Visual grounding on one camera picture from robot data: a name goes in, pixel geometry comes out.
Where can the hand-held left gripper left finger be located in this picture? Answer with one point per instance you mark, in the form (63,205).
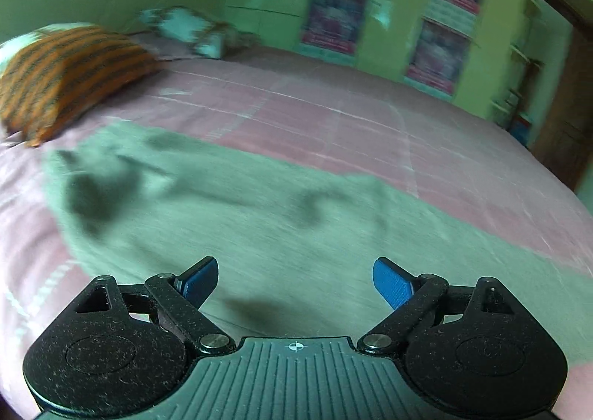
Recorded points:
(199,280)

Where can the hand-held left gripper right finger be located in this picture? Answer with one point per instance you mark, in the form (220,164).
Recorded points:
(393,282)

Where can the green cloth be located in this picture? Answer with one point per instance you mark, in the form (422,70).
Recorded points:
(259,225)

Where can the pink checked bed sheet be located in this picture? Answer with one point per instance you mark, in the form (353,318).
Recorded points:
(324,109)

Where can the red and blue bucket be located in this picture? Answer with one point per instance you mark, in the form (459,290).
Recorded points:
(520,127)

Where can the plain pink pillow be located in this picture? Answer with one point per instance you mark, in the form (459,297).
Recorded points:
(162,47)

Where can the cream corner shelf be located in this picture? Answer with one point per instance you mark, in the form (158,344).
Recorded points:
(519,77)

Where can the orange striped pillow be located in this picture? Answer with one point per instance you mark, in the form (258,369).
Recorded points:
(69,77)

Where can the brown wooden door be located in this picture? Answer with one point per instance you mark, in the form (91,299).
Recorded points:
(565,100)

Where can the white teal patterned pillow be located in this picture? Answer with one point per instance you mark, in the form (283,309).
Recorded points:
(190,28)

